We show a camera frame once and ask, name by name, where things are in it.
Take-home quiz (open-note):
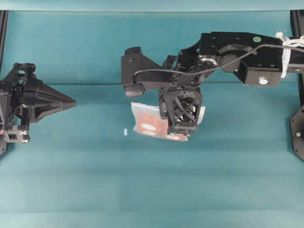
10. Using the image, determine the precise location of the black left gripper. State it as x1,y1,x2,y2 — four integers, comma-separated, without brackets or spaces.
0,63,76,143

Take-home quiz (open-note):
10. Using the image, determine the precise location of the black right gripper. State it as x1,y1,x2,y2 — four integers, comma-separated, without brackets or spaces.
158,48,215,135

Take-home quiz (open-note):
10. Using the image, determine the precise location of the clear zip bag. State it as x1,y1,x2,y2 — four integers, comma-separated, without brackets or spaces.
131,102,206,143

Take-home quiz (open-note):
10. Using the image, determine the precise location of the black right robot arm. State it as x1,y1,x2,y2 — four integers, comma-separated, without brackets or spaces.
159,10,304,136

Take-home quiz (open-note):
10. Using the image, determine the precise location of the orange tape roll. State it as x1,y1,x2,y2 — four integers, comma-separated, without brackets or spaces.
140,123,168,138
137,113,160,125

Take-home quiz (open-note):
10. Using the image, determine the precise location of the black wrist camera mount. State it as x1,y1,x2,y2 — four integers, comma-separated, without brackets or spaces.
121,47,171,97

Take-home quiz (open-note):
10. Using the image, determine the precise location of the black camera cable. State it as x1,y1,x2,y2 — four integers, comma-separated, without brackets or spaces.
133,43,304,83

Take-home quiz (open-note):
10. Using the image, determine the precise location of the white cable tie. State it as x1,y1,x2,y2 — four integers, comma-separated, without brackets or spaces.
275,29,304,78

